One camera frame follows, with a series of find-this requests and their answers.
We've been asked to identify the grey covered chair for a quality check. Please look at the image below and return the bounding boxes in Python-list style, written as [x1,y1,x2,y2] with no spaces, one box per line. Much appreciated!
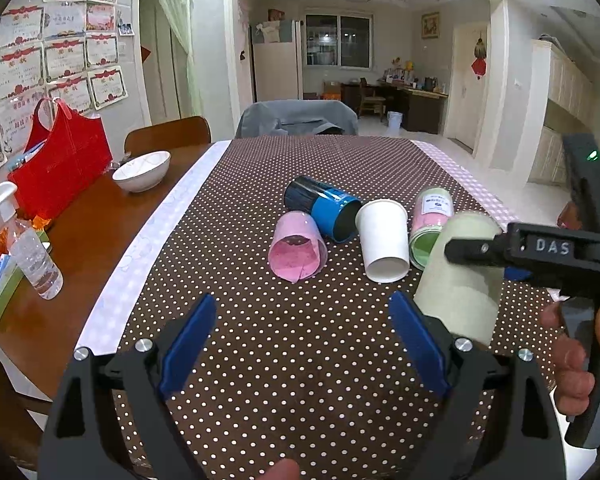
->
[235,100,359,139]

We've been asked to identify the person's right hand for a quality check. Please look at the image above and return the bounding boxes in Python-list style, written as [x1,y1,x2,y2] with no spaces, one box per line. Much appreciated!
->
[540,302,600,421]

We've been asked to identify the blue and black cup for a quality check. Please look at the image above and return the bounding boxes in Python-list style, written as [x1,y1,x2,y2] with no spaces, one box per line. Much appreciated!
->
[284,176,363,245]

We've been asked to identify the window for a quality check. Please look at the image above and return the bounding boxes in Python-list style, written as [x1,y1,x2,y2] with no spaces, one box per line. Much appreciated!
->
[305,10,376,69]

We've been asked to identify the pale green cup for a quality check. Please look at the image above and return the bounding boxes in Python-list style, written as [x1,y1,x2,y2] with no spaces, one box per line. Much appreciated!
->
[412,210,506,348]

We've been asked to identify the clear plastic water bottle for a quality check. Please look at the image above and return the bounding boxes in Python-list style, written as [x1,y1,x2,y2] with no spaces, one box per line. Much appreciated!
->
[9,227,64,301]

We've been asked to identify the red bag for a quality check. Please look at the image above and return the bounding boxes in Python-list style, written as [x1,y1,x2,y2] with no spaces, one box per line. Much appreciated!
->
[7,98,113,221]

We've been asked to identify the white bowl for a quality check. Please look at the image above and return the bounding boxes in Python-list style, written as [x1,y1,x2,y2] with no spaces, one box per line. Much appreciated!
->
[112,150,172,194]

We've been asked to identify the person's left hand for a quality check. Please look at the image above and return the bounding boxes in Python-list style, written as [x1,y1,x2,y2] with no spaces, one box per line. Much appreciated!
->
[264,457,302,480]

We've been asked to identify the white refrigerator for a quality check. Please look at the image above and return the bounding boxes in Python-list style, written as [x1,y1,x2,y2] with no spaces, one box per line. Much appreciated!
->
[250,19,304,104]

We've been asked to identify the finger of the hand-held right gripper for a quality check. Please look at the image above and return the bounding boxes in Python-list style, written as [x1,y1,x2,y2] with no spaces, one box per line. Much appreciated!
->
[444,236,511,267]

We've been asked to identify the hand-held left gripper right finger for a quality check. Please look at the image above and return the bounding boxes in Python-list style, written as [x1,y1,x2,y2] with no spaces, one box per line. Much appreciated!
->
[387,290,568,480]

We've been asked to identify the brown polka dot tablecloth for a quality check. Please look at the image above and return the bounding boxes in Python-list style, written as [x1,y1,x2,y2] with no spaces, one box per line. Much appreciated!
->
[75,134,600,480]

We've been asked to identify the blue and green tissue box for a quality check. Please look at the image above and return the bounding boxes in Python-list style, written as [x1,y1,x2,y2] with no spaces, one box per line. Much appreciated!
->
[0,254,24,326]

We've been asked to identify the red hanging ornament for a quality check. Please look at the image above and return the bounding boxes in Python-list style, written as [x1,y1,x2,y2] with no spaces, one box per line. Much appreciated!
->
[471,32,487,77]

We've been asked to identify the dark wooden desk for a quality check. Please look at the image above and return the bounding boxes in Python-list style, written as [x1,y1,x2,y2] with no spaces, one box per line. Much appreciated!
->
[341,80,449,135]

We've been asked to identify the cream wall cabinet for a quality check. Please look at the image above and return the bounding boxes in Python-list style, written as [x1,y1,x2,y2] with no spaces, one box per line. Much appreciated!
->
[527,37,599,187]

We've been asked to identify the wall of award certificates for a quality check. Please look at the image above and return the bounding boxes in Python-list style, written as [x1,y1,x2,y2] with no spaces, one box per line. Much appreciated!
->
[0,0,131,186]

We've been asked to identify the green and pink cup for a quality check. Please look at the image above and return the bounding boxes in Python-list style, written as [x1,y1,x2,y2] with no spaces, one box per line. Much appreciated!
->
[407,187,455,271]

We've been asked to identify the white paper cup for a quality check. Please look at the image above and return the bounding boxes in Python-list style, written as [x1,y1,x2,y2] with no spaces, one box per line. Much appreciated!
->
[355,199,411,284]

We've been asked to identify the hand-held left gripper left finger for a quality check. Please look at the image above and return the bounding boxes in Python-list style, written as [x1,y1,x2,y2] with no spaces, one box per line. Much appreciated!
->
[40,292,218,480]

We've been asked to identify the green sheer curtain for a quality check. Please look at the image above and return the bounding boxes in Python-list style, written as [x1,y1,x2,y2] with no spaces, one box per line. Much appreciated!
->
[140,0,204,117]

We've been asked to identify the wooden dining chair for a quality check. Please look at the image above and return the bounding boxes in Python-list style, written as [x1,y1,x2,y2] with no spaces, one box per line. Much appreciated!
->
[357,77,387,119]

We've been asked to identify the white door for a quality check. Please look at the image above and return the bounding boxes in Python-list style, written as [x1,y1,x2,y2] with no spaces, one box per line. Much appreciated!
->
[451,24,489,154]

